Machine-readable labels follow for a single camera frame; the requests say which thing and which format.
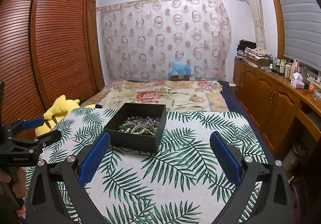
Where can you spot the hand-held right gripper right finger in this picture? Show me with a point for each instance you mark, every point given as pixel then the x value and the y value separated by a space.
pixel 225 158

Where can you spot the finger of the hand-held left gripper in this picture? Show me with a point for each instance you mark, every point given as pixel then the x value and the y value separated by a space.
pixel 47 137
pixel 32 123

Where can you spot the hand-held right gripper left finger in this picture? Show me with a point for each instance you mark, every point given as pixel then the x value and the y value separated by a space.
pixel 94 158

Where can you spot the green bead ornament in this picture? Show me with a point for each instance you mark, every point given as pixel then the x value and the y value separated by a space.
pixel 123 128

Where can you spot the black cardboard box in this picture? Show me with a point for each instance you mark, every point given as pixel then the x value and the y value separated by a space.
pixel 135 143

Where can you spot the pale jade bangle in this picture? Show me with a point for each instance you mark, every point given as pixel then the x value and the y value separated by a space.
pixel 140 127

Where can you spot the person's left hand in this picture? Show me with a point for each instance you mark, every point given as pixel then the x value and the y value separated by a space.
pixel 19 183

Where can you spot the yellow plush toy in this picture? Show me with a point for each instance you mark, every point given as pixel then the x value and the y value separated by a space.
pixel 62 106

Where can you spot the dark blue bed sheet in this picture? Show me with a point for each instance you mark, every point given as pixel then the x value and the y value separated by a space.
pixel 238 103

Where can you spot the leaf print tablecloth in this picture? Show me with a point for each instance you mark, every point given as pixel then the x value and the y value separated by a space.
pixel 163 188

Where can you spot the grey container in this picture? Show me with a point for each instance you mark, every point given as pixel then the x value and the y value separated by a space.
pixel 296 156

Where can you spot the wooden sideboard cabinet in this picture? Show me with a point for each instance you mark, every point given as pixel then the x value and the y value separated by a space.
pixel 263 93

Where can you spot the brown slatted wooden wardrobe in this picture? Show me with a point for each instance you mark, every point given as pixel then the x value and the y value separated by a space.
pixel 62 38

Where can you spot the blue plastic bag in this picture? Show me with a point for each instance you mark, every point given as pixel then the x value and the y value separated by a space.
pixel 180 67

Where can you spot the pink tissue box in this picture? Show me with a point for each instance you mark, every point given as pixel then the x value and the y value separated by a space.
pixel 297 80

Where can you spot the row of bottles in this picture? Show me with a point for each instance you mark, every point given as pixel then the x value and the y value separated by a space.
pixel 282 67

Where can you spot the floral folded cloth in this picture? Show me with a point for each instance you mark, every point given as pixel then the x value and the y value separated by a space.
pixel 259 52

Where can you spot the dark folded clothes stack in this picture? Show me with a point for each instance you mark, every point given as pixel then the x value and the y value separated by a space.
pixel 247 45

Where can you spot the white power strip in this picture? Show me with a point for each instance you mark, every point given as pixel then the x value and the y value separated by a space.
pixel 313 79

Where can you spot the circle pattern sheer curtain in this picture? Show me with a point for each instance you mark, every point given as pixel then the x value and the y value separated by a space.
pixel 163 38

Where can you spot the beige tied curtain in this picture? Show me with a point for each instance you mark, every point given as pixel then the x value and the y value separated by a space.
pixel 258 25

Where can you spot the grey window blind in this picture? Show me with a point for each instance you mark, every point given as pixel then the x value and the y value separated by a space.
pixel 301 13

